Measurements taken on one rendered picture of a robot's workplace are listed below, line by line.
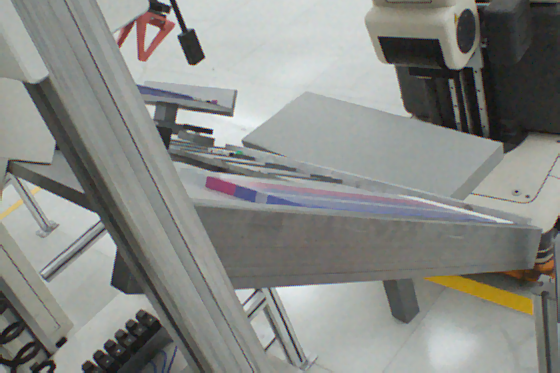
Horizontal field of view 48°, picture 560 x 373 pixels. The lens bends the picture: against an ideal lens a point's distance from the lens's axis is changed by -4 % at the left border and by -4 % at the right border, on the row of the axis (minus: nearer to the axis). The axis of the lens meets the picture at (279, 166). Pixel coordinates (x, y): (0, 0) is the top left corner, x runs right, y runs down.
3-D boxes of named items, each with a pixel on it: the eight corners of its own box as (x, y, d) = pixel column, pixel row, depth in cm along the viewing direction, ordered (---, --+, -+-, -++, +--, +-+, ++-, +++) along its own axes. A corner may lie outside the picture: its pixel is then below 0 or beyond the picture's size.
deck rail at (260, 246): (520, 265, 94) (530, 224, 94) (533, 268, 93) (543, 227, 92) (108, 285, 41) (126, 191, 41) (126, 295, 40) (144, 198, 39)
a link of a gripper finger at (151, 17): (132, 56, 98) (146, -3, 98) (107, 54, 103) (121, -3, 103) (166, 67, 103) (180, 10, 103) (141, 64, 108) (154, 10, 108)
